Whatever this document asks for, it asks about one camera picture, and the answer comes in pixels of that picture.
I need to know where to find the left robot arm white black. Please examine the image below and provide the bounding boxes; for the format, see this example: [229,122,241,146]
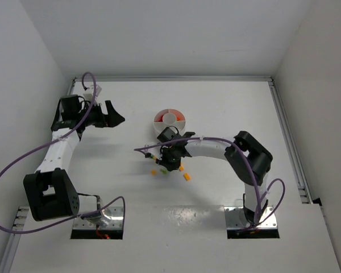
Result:
[23,95,125,221]

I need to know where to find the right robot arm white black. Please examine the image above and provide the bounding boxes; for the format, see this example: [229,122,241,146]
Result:
[156,127,273,225]

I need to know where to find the yellow orange lego group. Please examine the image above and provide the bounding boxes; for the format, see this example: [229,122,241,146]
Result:
[178,163,191,181]

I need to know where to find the white round divided container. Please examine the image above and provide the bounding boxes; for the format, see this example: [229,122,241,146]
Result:
[153,109,186,137]

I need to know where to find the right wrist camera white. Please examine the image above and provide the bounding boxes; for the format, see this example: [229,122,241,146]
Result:
[143,143,161,159]

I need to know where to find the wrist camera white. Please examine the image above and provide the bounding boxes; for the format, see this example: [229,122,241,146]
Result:
[143,143,161,159]
[83,85,102,101]

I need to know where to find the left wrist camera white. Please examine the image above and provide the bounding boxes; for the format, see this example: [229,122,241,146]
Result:
[83,85,102,101]

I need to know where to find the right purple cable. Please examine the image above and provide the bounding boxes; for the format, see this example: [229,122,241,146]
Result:
[133,137,286,230]

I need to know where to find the purple cable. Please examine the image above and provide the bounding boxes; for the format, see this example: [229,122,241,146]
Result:
[133,137,286,230]
[0,72,126,234]

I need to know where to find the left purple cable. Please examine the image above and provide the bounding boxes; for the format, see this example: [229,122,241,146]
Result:
[0,72,126,234]

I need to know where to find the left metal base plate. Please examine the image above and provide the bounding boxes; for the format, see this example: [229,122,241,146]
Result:
[72,206,124,230]

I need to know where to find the metal base plate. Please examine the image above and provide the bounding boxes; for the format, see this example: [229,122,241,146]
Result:
[72,206,124,230]
[224,206,278,231]

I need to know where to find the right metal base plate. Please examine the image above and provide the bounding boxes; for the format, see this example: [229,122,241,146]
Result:
[224,206,278,231]

